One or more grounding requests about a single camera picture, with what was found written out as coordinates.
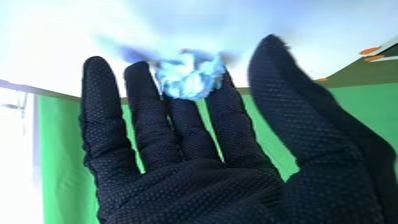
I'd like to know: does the dark mat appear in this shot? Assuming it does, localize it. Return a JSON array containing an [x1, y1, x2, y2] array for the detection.
[[322, 35, 398, 89]]

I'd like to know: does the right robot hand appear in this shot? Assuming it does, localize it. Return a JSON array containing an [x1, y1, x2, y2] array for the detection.
[[79, 33, 398, 224]]

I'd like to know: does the white sheet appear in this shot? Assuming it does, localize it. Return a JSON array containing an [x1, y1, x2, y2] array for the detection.
[[0, 0, 398, 98]]

